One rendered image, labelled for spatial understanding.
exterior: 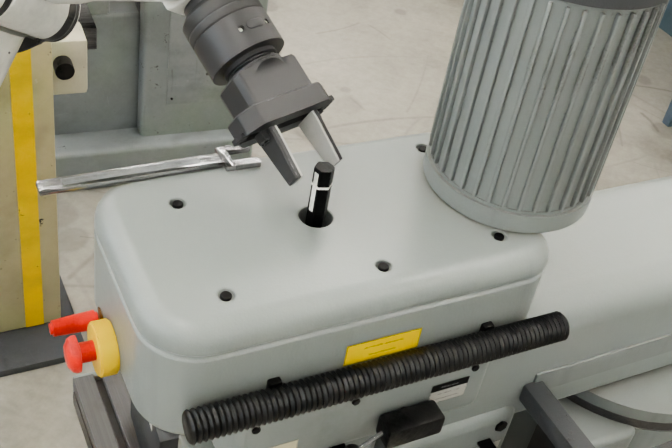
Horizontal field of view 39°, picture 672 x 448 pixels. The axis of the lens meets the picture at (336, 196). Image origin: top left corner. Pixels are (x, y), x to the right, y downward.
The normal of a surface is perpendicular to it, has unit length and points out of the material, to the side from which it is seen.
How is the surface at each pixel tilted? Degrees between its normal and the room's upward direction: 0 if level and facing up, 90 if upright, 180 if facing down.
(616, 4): 90
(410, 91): 0
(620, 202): 0
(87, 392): 0
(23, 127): 90
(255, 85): 30
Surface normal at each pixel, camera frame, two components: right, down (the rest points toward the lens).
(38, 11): 0.73, 0.52
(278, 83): 0.47, -0.42
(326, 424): 0.43, 0.60
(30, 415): 0.15, -0.78
